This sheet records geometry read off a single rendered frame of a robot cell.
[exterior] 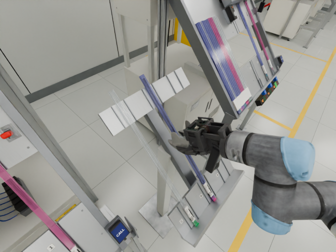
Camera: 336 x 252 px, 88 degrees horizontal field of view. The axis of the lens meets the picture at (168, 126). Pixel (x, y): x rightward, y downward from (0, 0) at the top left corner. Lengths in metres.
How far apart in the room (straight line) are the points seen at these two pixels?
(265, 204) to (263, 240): 1.15
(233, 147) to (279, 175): 0.10
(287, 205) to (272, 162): 0.09
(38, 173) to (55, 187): 0.12
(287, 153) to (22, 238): 0.88
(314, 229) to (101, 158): 1.73
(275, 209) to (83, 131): 1.75
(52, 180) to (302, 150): 0.89
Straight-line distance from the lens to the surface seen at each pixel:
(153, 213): 1.41
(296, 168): 0.38
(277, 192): 0.41
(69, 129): 1.99
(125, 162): 1.60
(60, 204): 0.88
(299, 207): 0.44
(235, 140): 0.41
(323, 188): 0.49
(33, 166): 1.03
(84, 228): 0.61
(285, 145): 0.39
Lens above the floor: 1.38
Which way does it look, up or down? 49 degrees down
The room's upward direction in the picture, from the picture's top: 5 degrees clockwise
